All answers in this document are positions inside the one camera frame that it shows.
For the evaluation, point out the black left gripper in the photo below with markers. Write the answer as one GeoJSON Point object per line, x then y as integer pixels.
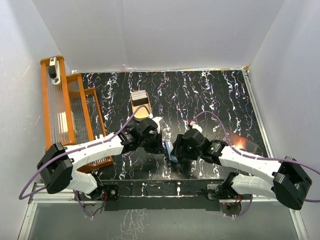
{"type": "Point", "coordinates": [158, 148]}

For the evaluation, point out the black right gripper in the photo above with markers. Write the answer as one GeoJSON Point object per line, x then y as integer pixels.
{"type": "Point", "coordinates": [181, 142]}

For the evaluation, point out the blue credit card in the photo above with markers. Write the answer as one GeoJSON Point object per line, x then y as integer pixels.
{"type": "Point", "coordinates": [169, 148]}

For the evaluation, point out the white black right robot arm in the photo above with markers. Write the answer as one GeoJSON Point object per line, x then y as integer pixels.
{"type": "Point", "coordinates": [284, 180]}

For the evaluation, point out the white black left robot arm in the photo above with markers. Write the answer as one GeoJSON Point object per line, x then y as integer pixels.
{"type": "Point", "coordinates": [59, 167]}

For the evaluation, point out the white stack of cards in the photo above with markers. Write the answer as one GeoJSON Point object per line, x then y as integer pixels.
{"type": "Point", "coordinates": [139, 95]}

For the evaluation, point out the orange tiered acrylic rack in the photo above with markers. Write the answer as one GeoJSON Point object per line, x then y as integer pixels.
{"type": "Point", "coordinates": [72, 113]}

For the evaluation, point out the white device on rack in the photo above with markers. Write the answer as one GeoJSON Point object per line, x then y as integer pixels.
{"type": "Point", "coordinates": [54, 71]}

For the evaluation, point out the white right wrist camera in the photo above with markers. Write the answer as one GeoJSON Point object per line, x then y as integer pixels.
{"type": "Point", "coordinates": [194, 125]}

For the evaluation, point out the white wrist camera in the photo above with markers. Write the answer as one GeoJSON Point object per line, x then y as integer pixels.
{"type": "Point", "coordinates": [158, 120]}
{"type": "Point", "coordinates": [194, 125]}

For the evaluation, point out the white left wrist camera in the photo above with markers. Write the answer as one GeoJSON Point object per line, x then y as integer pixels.
{"type": "Point", "coordinates": [158, 120]}

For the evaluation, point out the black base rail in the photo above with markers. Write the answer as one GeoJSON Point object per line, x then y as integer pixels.
{"type": "Point", "coordinates": [159, 194]}

